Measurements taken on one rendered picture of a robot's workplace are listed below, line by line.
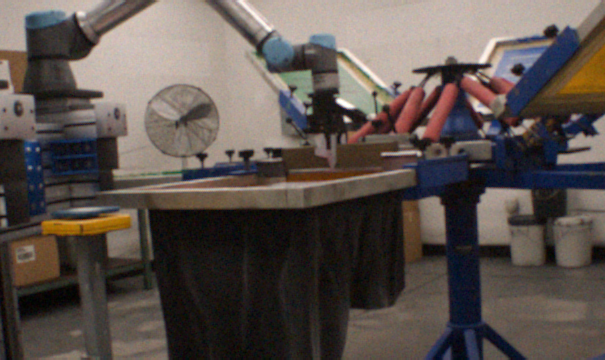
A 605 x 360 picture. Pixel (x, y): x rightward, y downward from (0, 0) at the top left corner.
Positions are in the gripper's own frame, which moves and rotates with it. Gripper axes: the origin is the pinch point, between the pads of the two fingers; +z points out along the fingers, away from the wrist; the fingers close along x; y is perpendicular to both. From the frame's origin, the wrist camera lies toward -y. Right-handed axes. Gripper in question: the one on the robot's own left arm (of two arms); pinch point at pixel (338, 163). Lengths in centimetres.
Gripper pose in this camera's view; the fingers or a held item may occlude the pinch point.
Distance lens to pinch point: 201.3
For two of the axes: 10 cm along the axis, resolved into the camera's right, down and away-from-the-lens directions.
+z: 0.8, 10.0, 0.5
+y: -8.2, 0.4, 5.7
